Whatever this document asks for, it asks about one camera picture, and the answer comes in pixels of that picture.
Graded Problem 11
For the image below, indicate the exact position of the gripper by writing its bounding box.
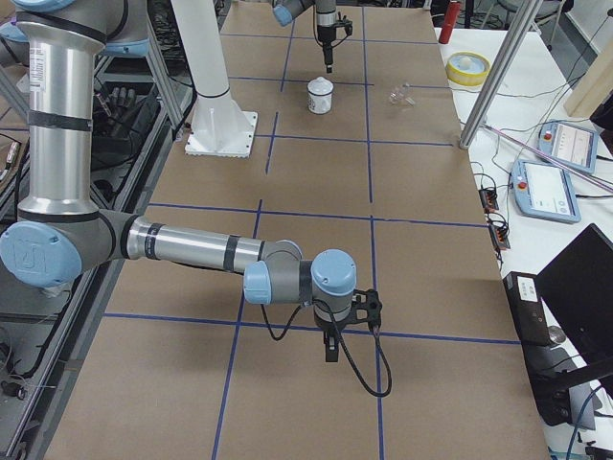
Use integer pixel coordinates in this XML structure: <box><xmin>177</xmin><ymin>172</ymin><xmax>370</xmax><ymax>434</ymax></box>
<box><xmin>314</xmin><ymin>315</ymin><xmax>348</xmax><ymax>362</ymax></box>
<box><xmin>316</xmin><ymin>25</ymin><xmax>335</xmax><ymax>74</ymax></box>

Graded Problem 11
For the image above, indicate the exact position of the white cup lid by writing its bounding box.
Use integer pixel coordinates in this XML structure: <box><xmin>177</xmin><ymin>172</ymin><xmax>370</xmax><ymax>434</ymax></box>
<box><xmin>307</xmin><ymin>77</ymin><xmax>333</xmax><ymax>97</ymax></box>

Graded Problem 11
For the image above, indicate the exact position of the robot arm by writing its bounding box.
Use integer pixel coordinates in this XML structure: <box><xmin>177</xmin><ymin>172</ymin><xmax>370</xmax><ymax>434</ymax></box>
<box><xmin>1</xmin><ymin>1</ymin><xmax>357</xmax><ymax>361</ymax></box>
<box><xmin>272</xmin><ymin>0</ymin><xmax>337</xmax><ymax>74</ymax></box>

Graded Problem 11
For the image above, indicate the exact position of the white enamel cup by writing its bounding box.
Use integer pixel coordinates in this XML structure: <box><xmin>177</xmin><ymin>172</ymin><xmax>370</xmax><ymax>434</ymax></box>
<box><xmin>307</xmin><ymin>92</ymin><xmax>332</xmax><ymax>115</ymax></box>

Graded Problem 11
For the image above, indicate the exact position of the red bottle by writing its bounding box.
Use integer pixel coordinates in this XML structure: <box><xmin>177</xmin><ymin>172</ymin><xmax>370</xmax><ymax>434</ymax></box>
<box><xmin>439</xmin><ymin>0</ymin><xmax>462</xmax><ymax>44</ymax></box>

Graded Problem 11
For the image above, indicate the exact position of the yellow tape roll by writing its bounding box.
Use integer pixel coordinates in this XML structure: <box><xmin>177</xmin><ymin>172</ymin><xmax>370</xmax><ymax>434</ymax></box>
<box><xmin>445</xmin><ymin>52</ymin><xmax>490</xmax><ymax>86</ymax></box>

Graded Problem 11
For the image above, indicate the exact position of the black mini computer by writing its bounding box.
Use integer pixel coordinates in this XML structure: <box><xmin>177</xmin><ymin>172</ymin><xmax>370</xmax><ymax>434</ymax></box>
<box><xmin>503</xmin><ymin>271</ymin><xmax>556</xmax><ymax>347</ymax></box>

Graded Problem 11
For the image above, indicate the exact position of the orange connector board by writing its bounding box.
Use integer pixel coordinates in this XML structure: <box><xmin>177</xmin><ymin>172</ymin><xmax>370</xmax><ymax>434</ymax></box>
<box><xmin>478</xmin><ymin>188</ymin><xmax>499</xmax><ymax>213</ymax></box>
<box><xmin>488</xmin><ymin>221</ymin><xmax>511</xmax><ymax>250</ymax></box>

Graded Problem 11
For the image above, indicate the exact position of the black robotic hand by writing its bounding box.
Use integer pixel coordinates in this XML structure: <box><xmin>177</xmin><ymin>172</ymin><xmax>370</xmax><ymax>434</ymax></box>
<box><xmin>94</xmin><ymin>86</ymin><xmax>139</xmax><ymax>132</ymax></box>

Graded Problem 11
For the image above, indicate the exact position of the metal rod green tip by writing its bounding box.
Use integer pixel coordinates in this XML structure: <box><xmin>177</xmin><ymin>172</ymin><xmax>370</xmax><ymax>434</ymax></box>
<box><xmin>482</xmin><ymin>121</ymin><xmax>612</xmax><ymax>194</ymax></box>

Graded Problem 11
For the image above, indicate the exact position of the near teach pendant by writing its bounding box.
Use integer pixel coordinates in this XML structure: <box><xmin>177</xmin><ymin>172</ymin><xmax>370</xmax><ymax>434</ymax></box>
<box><xmin>511</xmin><ymin>160</ymin><xmax>581</xmax><ymax>223</ymax></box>

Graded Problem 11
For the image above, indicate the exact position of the teach pendant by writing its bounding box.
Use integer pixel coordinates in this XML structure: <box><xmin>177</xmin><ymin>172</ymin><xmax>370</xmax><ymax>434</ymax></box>
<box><xmin>511</xmin><ymin>160</ymin><xmax>581</xmax><ymax>223</ymax></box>
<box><xmin>538</xmin><ymin>121</ymin><xmax>598</xmax><ymax>173</ymax></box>

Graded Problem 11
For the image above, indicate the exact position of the black monitor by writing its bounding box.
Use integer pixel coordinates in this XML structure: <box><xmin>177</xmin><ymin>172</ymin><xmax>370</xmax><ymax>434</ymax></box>
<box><xmin>535</xmin><ymin>223</ymin><xmax>612</xmax><ymax>362</ymax></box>

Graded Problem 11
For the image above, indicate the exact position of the far teach pendant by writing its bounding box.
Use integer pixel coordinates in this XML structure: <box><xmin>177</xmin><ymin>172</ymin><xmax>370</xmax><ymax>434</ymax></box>
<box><xmin>538</xmin><ymin>121</ymin><xmax>598</xmax><ymax>173</ymax></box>

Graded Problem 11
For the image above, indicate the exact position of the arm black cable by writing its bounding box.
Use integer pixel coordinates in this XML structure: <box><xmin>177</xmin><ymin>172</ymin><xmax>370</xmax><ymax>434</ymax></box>
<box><xmin>260</xmin><ymin>299</ymin><xmax>395</xmax><ymax>399</ymax></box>

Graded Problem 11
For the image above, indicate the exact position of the aluminium frame post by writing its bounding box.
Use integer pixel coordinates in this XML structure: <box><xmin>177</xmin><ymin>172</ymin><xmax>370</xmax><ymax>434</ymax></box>
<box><xmin>459</xmin><ymin>0</ymin><xmax>543</xmax><ymax>150</ymax></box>

